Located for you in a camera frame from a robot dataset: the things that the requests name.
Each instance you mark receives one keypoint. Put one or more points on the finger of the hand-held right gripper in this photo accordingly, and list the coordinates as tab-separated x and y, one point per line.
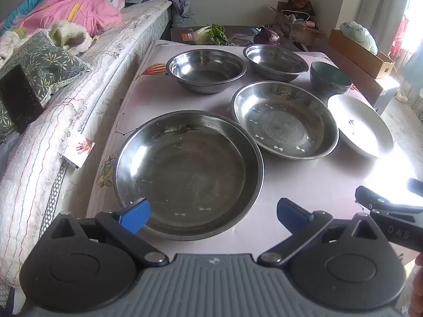
366	195
416	185

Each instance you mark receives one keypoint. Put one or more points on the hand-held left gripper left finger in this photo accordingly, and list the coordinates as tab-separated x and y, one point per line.
135	216

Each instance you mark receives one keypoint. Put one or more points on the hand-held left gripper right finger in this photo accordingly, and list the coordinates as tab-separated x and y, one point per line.
292	214

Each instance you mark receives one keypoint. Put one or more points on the large stainless steel plate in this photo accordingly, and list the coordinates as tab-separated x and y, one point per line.
185	178

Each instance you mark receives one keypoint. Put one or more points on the white ceramic plate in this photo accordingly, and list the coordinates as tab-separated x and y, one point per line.
360	125

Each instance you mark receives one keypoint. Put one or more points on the medium stainless steel plate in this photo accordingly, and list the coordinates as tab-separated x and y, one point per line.
284	122

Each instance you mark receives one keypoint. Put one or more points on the dark teal ceramic bowl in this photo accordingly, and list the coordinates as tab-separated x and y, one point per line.
328	79

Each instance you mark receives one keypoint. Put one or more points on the stainless steel bowl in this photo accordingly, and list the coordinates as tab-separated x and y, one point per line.
205	72
276	62

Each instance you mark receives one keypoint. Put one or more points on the person's right hand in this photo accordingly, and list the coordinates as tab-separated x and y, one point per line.
419	290

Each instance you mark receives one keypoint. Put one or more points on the photo card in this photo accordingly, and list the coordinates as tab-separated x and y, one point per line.
81	148

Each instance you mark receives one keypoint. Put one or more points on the blue cloth with circles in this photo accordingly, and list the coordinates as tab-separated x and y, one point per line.
416	69

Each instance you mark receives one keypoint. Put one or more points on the printed pink tablecloth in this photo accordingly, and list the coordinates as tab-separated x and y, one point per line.
138	99

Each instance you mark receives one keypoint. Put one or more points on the long cardboard box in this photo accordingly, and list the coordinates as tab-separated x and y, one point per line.
357	52

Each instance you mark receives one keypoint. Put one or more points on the wrapped napa cabbage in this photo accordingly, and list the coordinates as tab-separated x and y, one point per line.
360	36

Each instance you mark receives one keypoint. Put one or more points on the black tablet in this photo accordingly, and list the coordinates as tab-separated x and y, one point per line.
18	99

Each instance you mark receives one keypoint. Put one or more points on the open cardboard box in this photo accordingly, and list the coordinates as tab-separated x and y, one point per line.
297	29

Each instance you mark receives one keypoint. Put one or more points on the red cabbage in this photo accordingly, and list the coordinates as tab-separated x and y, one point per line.
267	36

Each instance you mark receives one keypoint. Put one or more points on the green floral pillow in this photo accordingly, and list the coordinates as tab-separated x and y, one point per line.
43	59

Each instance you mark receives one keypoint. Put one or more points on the white fluffy garment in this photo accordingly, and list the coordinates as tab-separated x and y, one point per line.
77	38

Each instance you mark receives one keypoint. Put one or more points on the grey curtain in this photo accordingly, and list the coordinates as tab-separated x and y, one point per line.
376	0

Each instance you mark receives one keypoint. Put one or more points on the bok choy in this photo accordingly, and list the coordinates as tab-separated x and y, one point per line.
208	34

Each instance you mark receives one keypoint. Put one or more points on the dark snack bag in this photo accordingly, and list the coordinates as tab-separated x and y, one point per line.
302	4

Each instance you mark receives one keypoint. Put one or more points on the pink and teal quilt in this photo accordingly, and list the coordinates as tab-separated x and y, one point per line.
66	10

